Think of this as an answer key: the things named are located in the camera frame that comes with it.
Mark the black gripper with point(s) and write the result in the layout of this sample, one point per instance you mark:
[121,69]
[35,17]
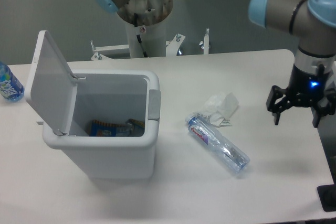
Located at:
[304,90]

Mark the white plastic trash can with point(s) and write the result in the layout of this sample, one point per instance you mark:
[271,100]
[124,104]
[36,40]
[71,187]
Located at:
[112,96]

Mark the white trash can lid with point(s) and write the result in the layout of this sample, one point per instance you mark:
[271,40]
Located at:
[51,87]

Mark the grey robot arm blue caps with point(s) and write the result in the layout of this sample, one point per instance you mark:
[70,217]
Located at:
[313,22]

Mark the crumpled white plastic wrapper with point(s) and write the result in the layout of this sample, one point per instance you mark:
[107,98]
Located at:
[218,109]

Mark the black clamp at table edge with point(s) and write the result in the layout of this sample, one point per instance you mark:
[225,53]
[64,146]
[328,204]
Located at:
[327,197]

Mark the clear empty plastic bottle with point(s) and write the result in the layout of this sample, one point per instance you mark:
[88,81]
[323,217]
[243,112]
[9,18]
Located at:
[214,141]

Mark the white metal robot stand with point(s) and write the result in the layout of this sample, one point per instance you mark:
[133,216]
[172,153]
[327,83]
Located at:
[145,24]

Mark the blue snack wrapper in bin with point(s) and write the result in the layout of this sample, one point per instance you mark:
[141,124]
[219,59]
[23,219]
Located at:
[131,128]

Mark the blue labelled water bottle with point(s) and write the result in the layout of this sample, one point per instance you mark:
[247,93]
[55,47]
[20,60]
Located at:
[11,88]

